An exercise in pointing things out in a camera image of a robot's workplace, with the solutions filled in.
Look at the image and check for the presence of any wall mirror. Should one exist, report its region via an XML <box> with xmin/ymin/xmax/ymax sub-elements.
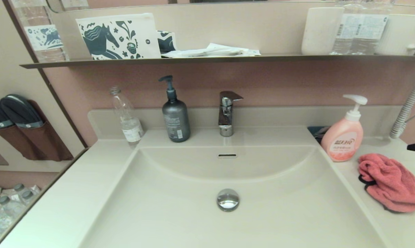
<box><xmin>46</xmin><ymin>0</ymin><xmax>415</xmax><ymax>13</ymax></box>

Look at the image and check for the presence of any pink hand soap pump bottle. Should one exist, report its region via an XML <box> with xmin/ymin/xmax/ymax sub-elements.
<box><xmin>320</xmin><ymin>94</ymin><xmax>368</xmax><ymax>162</ymax></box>

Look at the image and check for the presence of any pink cloth black trim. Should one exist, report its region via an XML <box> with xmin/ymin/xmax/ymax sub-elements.
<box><xmin>358</xmin><ymin>153</ymin><xmax>415</xmax><ymax>213</ymax></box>

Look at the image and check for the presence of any metal wall shelf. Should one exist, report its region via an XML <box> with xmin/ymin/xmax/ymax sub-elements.
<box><xmin>20</xmin><ymin>54</ymin><xmax>415</xmax><ymax>69</ymax></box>

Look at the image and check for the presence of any white coiled cord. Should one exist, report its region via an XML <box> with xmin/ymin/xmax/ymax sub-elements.
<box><xmin>389</xmin><ymin>65</ymin><xmax>415</xmax><ymax>139</ymax></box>

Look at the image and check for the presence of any white horse print pouch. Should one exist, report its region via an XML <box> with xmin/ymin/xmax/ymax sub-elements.
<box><xmin>76</xmin><ymin>13</ymin><xmax>162</xmax><ymax>60</ymax></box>

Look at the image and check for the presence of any dark blue packet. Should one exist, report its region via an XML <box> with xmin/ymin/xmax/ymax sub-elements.
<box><xmin>307</xmin><ymin>126</ymin><xmax>330</xmax><ymax>143</ymax></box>

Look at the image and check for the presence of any clear bottle horse print label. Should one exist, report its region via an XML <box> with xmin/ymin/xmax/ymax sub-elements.
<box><xmin>11</xmin><ymin>0</ymin><xmax>70</xmax><ymax>62</ymax></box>

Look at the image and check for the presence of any chrome sink faucet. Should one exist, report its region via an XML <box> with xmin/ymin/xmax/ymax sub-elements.
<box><xmin>219</xmin><ymin>91</ymin><xmax>244</xmax><ymax>137</ymax></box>

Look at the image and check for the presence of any grey pump soap bottle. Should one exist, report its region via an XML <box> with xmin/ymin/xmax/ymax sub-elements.
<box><xmin>159</xmin><ymin>75</ymin><xmax>191</xmax><ymax>143</ymax></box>

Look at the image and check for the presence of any small teal patterned box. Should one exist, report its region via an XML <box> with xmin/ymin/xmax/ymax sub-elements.
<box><xmin>157</xmin><ymin>31</ymin><xmax>178</xmax><ymax>54</ymax></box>

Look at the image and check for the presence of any uncapped clear plastic bottle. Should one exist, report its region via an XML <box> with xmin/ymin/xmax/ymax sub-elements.
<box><xmin>109</xmin><ymin>86</ymin><xmax>145</xmax><ymax>145</ymax></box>

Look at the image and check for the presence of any white ceramic sink basin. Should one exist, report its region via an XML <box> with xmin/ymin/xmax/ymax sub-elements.
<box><xmin>78</xmin><ymin>145</ymin><xmax>387</xmax><ymax>248</ymax></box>

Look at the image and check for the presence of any chrome sink drain stopper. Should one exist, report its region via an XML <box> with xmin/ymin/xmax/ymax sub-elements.
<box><xmin>217</xmin><ymin>188</ymin><xmax>240</xmax><ymax>211</ymax></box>

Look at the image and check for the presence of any clear labelled water bottle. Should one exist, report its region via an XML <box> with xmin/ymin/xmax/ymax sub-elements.
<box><xmin>329</xmin><ymin>0</ymin><xmax>363</xmax><ymax>55</ymax></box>
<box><xmin>358</xmin><ymin>0</ymin><xmax>395</xmax><ymax>55</ymax></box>

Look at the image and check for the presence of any white mug with handle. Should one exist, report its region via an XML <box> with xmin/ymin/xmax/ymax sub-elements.
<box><xmin>373</xmin><ymin>14</ymin><xmax>415</xmax><ymax>56</ymax></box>

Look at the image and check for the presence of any brown slipper holder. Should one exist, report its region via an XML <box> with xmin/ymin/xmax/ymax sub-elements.
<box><xmin>0</xmin><ymin>124</ymin><xmax>47</xmax><ymax>161</ymax></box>
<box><xmin>18</xmin><ymin>100</ymin><xmax>74</xmax><ymax>161</ymax></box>

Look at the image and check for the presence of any white handleless cup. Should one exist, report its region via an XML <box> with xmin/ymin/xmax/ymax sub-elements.
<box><xmin>301</xmin><ymin>7</ymin><xmax>345</xmax><ymax>55</ymax></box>

